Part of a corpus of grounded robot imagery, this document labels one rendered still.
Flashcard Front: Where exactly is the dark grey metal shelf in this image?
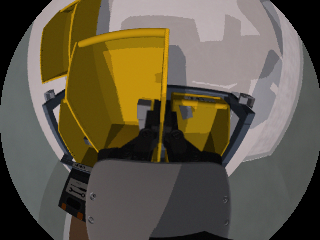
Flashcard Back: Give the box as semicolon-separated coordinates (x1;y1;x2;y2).
42;85;255;174

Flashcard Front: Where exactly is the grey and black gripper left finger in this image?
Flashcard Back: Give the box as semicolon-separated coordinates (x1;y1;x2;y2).
97;99;161;162

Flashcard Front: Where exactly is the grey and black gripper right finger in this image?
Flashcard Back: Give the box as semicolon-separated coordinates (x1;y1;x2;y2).
162;100;222;165

